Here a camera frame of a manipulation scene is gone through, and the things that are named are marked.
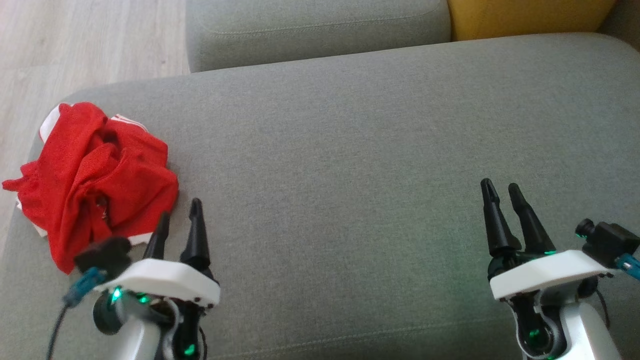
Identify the red basketball jersey white trim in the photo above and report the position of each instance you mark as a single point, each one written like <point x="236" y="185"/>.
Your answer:
<point x="55" y="165"/>

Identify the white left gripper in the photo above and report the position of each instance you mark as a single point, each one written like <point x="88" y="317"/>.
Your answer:
<point x="165" y="280"/>

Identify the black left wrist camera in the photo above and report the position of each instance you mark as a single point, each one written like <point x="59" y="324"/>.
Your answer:
<point x="102" y="255"/>

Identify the grey fabric sofa ottoman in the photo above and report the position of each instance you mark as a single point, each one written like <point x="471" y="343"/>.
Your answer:
<point x="350" y="175"/>

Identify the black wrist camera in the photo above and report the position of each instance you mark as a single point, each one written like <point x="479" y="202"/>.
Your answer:
<point x="612" y="242"/>
<point x="102" y="255"/>

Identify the large yellow back cushion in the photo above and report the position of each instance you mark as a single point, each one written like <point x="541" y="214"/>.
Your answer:
<point x="530" y="17"/>

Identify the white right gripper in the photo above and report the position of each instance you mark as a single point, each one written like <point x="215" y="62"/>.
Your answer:
<point x="545" y="275"/>

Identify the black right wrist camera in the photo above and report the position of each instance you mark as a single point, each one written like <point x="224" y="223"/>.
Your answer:
<point x="612" y="242"/>

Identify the grey sofa seat cushion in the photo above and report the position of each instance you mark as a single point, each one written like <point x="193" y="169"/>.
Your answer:
<point x="320" y="30"/>

